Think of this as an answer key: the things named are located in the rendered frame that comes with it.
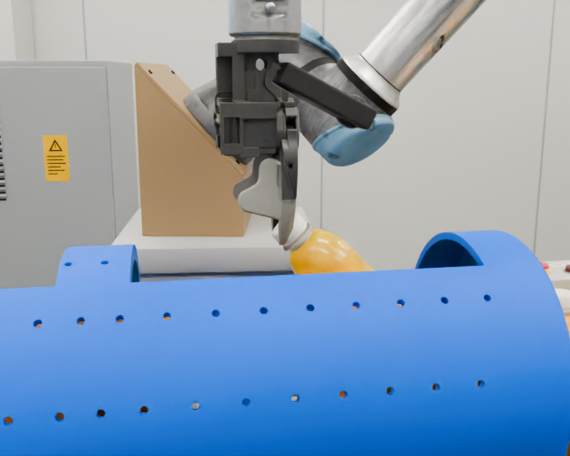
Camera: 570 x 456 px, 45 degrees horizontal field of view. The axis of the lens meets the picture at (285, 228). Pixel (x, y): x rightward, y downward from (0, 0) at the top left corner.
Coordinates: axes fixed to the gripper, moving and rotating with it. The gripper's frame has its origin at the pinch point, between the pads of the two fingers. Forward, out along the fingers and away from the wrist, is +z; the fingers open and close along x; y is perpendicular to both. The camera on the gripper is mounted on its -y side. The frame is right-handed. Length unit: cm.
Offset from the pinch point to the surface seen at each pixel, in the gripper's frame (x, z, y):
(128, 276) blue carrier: 11.4, 1.4, 16.4
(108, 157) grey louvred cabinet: -149, 9, 32
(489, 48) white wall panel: -258, -29, -147
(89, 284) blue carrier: 12.2, 1.7, 19.8
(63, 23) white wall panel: -280, -41, 60
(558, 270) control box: -22, 14, -48
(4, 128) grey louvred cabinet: -153, 0, 63
